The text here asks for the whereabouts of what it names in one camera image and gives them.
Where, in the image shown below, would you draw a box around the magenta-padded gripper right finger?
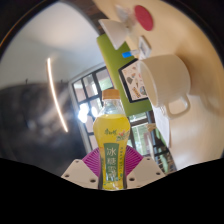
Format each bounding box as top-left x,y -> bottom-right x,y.
124,145 -> 167,190

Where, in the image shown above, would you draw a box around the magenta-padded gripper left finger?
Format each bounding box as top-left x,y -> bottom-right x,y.
60,147 -> 103,190

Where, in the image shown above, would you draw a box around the yellow drink bottle green label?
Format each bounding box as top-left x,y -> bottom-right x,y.
92,88 -> 132,191

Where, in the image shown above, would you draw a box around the black pendant ceiling lamps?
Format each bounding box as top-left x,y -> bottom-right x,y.
77,105 -> 100,124

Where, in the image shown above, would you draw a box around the long curved light strip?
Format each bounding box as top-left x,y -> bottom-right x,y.
45,57 -> 69,133

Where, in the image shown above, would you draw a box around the sticker-covered black laptop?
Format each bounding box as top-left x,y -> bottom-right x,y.
118,59 -> 150,104

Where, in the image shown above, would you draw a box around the white ceramic mug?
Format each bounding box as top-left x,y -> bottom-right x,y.
137,53 -> 192,118

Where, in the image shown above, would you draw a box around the small blue-capped tube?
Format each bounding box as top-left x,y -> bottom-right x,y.
121,48 -> 141,59

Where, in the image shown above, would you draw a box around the green upholstered booth bench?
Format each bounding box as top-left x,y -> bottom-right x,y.
96,33 -> 154,118

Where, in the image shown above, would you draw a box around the flat round red coaster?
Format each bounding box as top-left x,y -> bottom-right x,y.
134,4 -> 155,32

